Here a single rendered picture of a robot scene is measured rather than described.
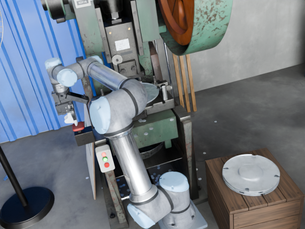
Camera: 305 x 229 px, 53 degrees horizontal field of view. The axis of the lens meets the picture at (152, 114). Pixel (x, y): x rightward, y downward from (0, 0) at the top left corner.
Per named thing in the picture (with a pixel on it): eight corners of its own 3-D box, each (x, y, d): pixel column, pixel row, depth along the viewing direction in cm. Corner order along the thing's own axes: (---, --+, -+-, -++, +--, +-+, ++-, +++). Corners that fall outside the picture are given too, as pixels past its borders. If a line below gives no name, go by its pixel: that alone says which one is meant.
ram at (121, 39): (143, 74, 168) (134, 20, 153) (116, 81, 165) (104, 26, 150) (136, 64, 183) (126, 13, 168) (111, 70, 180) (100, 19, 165)
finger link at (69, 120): (67, 127, 159) (61, 112, 154) (78, 125, 160) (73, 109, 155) (67, 131, 156) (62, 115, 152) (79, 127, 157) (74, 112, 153)
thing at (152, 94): (104, 91, 182) (104, 90, 182) (151, 79, 187) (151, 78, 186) (111, 113, 158) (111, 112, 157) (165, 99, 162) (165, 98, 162)
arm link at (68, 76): (82, 64, 134) (71, 59, 142) (58, 73, 129) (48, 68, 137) (86, 81, 138) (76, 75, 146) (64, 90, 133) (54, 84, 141)
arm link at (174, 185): (196, 200, 130) (194, 176, 123) (173, 218, 124) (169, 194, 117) (177, 186, 139) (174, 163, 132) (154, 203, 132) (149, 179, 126)
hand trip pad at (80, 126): (87, 138, 161) (83, 126, 157) (76, 141, 160) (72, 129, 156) (86, 131, 167) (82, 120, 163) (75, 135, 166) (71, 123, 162)
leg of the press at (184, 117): (209, 201, 200) (199, 73, 155) (192, 206, 199) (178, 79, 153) (165, 130, 278) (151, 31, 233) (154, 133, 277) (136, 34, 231)
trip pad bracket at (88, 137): (100, 158, 170) (92, 129, 160) (83, 163, 168) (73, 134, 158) (99, 152, 175) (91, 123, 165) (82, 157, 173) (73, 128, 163)
